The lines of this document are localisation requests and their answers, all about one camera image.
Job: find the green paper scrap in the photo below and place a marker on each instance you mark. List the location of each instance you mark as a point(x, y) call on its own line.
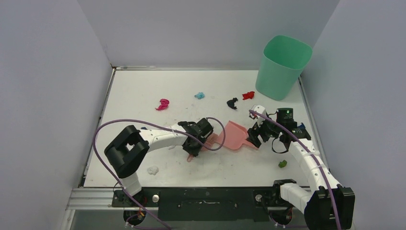
point(282, 164)

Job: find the teal paper scrap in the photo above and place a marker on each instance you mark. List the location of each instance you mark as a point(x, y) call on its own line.
point(199, 95)

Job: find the black paper scrap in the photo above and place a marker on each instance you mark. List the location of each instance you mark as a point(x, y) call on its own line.
point(231, 103)

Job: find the pink hand brush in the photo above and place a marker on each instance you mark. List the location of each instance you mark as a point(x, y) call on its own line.
point(210, 141)

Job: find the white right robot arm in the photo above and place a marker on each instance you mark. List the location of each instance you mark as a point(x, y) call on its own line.
point(299, 144)

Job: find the red paper scrap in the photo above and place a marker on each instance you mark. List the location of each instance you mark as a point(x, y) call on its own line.
point(248, 95)

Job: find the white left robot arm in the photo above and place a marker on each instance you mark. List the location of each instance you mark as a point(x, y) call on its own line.
point(127, 151)

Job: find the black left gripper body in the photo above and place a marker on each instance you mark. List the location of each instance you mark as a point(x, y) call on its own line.
point(193, 150)

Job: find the green plastic waste bin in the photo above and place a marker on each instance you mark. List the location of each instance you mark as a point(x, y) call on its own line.
point(283, 60)

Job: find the magenta paper scrap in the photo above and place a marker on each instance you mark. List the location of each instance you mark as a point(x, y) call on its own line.
point(164, 104)

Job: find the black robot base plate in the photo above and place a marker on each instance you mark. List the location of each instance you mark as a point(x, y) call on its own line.
point(216, 203)

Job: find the pink plastic dustpan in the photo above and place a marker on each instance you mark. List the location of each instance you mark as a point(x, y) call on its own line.
point(236, 137)

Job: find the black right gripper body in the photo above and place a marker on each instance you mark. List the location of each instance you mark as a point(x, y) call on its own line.
point(259, 132)

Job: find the white paper scrap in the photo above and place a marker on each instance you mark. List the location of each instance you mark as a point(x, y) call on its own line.
point(153, 170)

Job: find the aluminium frame rail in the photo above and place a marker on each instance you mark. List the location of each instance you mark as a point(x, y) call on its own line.
point(92, 198)

